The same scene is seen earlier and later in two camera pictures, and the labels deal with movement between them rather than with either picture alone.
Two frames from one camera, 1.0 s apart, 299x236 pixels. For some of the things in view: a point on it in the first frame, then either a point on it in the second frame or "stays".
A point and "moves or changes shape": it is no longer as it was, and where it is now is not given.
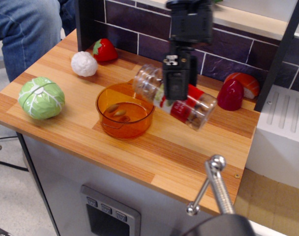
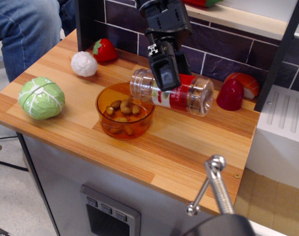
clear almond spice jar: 196,112 moves or changes shape
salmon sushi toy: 251,87 stays
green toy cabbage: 41,98 stays
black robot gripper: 191,24 -> 167,26
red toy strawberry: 104,50 stays
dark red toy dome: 230,95 stays
